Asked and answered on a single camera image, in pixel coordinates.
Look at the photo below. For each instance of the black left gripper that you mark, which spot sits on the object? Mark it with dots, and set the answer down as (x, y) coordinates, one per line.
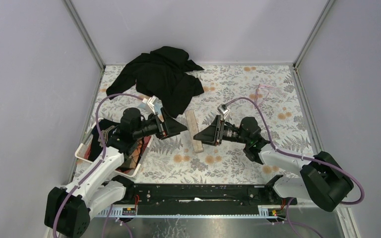
(173, 128)

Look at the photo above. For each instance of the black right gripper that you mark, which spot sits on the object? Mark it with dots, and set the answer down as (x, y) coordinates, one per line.
(209, 135)

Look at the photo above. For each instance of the light blue cleaning cloth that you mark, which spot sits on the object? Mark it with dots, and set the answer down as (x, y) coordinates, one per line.
(158, 107)

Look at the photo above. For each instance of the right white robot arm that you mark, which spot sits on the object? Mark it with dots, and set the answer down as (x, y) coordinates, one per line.
(320, 180)

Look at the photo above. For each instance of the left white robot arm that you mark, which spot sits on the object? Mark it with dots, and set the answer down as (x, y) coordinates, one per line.
(70, 208)

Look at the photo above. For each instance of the black garment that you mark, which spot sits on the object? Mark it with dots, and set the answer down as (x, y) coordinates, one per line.
(163, 73)

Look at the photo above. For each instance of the white basket with clothes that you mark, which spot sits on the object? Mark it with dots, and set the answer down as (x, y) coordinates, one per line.
(90, 149)

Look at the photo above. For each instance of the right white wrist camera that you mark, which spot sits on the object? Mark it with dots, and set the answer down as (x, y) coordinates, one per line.
(223, 111)

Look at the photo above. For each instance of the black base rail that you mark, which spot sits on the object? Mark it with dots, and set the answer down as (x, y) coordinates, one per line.
(201, 200)

